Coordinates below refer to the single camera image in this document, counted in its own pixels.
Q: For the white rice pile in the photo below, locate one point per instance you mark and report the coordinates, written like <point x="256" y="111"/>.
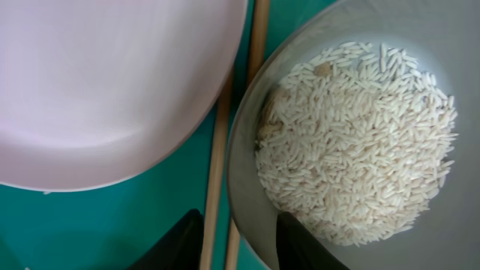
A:
<point x="355" y="142"/>

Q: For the wooden chopstick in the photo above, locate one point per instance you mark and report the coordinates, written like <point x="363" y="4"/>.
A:
<point x="257" y="45"/>
<point x="216" y="171"/>

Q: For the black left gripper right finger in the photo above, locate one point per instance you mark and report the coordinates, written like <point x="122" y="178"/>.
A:
<point x="298" y="249"/>

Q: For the large pink plate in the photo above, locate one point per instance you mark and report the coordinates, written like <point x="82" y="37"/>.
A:
<point x="95" y="92"/>

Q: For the grey rice bowl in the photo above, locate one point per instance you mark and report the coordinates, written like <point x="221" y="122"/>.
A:
<point x="444" y="38"/>

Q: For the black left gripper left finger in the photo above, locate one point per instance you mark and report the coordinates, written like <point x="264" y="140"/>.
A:
<point x="179" y="248"/>

